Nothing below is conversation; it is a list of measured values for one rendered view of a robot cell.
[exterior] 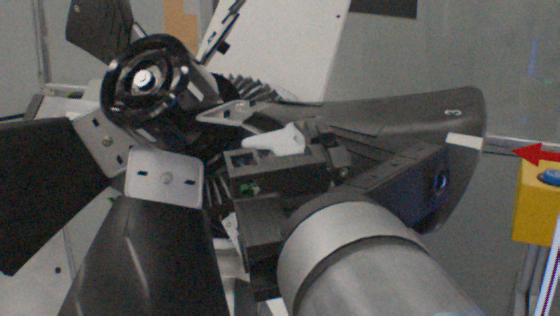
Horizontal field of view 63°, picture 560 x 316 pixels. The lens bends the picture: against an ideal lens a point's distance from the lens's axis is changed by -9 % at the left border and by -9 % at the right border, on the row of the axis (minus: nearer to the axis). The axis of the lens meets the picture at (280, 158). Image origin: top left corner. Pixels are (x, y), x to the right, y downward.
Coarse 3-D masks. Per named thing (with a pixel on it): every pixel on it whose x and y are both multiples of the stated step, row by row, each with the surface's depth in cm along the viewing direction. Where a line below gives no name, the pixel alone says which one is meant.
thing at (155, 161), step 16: (128, 160) 54; (144, 160) 55; (160, 160) 56; (176, 160) 57; (192, 160) 58; (128, 176) 53; (144, 176) 54; (160, 176) 55; (176, 176) 56; (192, 176) 57; (128, 192) 52; (144, 192) 54; (160, 192) 55; (176, 192) 56; (192, 192) 57
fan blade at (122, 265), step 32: (128, 224) 51; (160, 224) 53; (192, 224) 54; (96, 256) 49; (128, 256) 50; (160, 256) 51; (192, 256) 53; (96, 288) 48; (128, 288) 48; (160, 288) 50; (192, 288) 51
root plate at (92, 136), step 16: (96, 112) 59; (80, 128) 60; (96, 128) 60; (112, 128) 60; (96, 144) 61; (112, 144) 61; (128, 144) 61; (96, 160) 62; (112, 160) 62; (112, 176) 63
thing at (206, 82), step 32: (128, 64) 55; (160, 64) 54; (192, 64) 53; (128, 96) 53; (160, 96) 53; (192, 96) 53; (224, 96) 62; (128, 128) 52; (160, 128) 53; (192, 128) 55; (224, 128) 60; (224, 160) 61
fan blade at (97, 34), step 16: (80, 0) 76; (96, 0) 71; (112, 0) 67; (128, 0) 63; (80, 16) 76; (96, 16) 72; (112, 16) 67; (128, 16) 63; (80, 32) 77; (96, 32) 73; (112, 32) 68; (128, 32) 63; (96, 48) 74; (112, 48) 69
